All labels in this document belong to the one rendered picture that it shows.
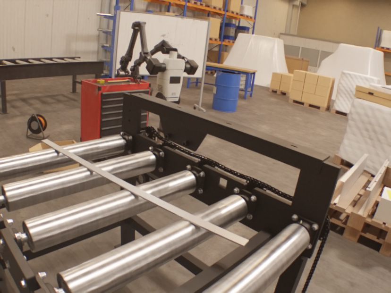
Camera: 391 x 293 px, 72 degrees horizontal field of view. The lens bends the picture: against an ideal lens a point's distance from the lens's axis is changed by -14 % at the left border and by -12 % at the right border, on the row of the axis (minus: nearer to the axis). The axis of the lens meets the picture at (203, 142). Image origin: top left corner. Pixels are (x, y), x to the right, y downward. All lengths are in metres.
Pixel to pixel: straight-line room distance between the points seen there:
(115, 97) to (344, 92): 7.23
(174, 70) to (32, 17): 8.89
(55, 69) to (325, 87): 7.23
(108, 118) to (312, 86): 7.12
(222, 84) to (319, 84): 3.65
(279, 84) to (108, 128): 8.58
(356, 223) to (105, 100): 2.83
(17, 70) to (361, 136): 5.90
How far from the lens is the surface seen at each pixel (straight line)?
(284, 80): 11.26
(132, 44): 3.22
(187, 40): 6.20
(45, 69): 6.32
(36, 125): 4.55
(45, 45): 11.55
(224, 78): 6.81
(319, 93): 9.47
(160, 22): 6.03
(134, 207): 1.23
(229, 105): 6.91
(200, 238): 1.09
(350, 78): 9.36
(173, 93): 2.98
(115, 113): 3.56
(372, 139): 4.51
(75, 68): 6.61
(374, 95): 4.54
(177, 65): 2.96
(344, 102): 9.44
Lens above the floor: 1.52
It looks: 19 degrees down
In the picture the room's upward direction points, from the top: 7 degrees clockwise
